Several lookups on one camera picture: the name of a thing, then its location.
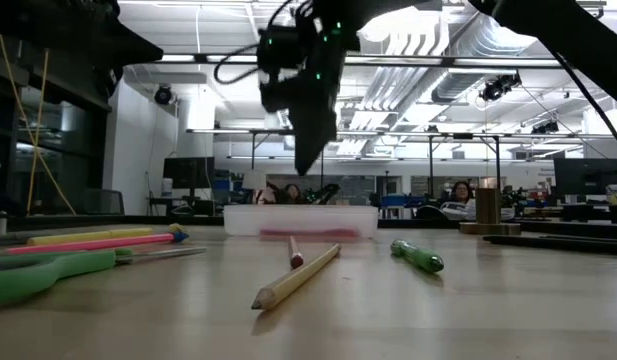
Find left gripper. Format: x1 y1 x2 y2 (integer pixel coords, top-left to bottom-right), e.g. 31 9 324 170
0 0 165 99

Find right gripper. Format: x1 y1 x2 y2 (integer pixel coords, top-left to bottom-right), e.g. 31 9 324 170
292 0 363 177

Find pink highlighter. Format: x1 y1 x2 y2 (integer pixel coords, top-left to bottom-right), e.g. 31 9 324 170
259 228 360 239

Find pink pen with blue cap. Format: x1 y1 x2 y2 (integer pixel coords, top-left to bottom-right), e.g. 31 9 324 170
6 230 190 257

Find green handled scissors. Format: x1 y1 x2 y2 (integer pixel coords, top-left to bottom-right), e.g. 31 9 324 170
0 245 208 307

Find clear plastic supply box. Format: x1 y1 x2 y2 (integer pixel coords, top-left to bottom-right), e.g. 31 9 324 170
222 203 380 240

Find person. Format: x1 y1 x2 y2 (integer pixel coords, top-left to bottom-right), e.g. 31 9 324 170
282 183 303 205
440 180 478 221

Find blue storage bin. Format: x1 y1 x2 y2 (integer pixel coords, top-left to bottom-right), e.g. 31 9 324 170
380 194 429 207

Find orange pencil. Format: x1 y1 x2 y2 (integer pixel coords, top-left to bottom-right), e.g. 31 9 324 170
286 235 305 270

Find black monitor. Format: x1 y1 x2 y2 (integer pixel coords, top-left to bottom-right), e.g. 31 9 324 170
553 157 617 197
162 156 216 191

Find yellow wooden pencil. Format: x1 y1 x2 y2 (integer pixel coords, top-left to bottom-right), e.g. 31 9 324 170
250 242 343 312

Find gray mesh chair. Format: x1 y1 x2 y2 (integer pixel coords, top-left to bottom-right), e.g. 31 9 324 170
82 188 125 216

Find green pen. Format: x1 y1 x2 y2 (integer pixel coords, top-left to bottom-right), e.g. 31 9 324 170
390 239 446 275

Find bright yellow clip pen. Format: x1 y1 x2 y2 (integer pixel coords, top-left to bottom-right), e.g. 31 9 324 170
26 227 155 247

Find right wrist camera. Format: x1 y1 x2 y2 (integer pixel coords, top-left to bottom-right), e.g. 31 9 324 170
256 25 297 115

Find background station frame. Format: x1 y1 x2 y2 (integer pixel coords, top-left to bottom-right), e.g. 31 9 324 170
186 127 617 207

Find yellow extension cord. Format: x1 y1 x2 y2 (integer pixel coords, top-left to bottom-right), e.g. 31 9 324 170
0 33 78 217

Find black ceiling camera rig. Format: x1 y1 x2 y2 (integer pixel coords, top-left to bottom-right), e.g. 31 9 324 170
478 73 522 103

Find silver ventilation duct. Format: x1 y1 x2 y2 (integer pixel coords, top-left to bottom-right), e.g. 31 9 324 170
430 12 544 105

